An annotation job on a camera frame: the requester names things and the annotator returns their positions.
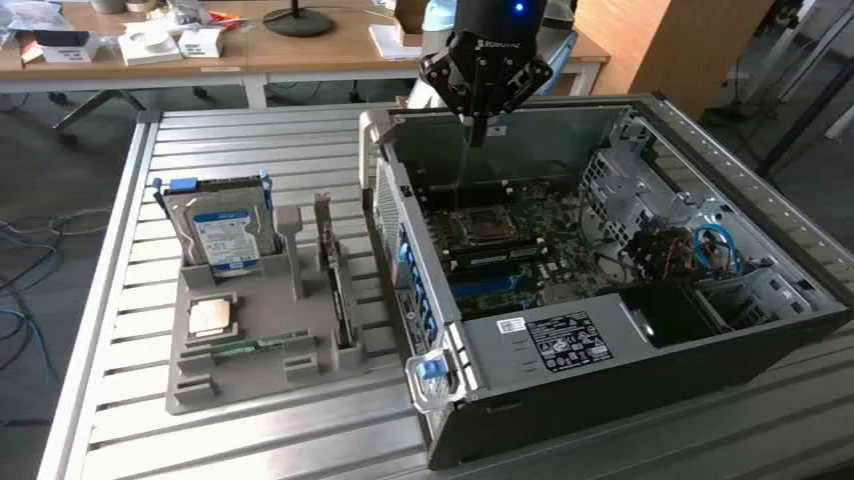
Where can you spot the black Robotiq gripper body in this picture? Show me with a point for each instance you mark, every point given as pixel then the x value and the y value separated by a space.
pixel 494 30

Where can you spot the black graphics card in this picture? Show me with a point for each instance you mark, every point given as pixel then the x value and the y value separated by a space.
pixel 337 295

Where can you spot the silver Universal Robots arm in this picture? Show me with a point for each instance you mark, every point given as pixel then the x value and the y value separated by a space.
pixel 427 95

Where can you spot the white paper stack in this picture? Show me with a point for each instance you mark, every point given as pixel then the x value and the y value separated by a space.
pixel 394 45

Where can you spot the brown cardboard box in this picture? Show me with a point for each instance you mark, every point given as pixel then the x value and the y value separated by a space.
pixel 409 15

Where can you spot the wooden office desk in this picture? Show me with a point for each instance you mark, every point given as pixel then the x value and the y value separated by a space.
pixel 101 72
pixel 301 50

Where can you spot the black round lamp base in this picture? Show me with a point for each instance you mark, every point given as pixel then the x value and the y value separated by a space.
pixel 297 25

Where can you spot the wooden cabinet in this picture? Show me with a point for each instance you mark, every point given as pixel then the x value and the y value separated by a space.
pixel 701 50

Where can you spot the silver drive cage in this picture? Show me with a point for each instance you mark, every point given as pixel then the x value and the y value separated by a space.
pixel 621 200

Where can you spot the CPU socket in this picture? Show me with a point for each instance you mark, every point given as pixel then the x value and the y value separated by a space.
pixel 484 225

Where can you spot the green motherboard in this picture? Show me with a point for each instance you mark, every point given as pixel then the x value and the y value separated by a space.
pixel 568 240

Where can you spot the installed black RAM stick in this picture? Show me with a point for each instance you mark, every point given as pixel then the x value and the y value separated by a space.
pixel 494 257

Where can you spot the orange red paper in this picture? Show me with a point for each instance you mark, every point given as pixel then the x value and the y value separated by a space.
pixel 223 20

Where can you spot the small white labelled box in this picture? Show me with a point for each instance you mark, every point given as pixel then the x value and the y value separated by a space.
pixel 201 45

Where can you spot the blue expansion slot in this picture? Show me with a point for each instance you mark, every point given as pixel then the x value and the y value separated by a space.
pixel 488 287

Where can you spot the white tape roll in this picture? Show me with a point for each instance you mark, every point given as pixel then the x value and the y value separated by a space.
pixel 153 41

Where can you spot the white flat cardboard box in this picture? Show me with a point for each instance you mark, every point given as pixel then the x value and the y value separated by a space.
pixel 143 57

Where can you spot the grey plastic parts rack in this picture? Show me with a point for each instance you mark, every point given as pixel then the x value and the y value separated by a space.
pixel 267 300

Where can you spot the grey metal cup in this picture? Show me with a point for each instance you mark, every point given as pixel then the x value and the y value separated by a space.
pixel 109 6

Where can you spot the grey power supply unit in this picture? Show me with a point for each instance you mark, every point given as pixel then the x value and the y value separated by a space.
pixel 508 360

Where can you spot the blue case latch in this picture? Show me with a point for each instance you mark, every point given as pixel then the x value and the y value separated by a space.
pixel 429 370

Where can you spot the white box with black top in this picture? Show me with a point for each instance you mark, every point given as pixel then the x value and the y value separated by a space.
pixel 67 52

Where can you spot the square CPU chip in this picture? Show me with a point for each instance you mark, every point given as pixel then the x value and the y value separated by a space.
pixel 211 317

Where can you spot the green RAM stick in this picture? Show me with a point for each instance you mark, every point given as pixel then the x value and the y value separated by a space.
pixel 261 344

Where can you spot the clear plastic bag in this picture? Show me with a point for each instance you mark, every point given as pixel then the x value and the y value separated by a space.
pixel 34 17

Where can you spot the black open PC case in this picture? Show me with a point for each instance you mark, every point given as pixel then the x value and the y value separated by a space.
pixel 601 410

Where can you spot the hard disk with blue bracket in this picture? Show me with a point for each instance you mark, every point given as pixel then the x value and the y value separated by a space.
pixel 223 235

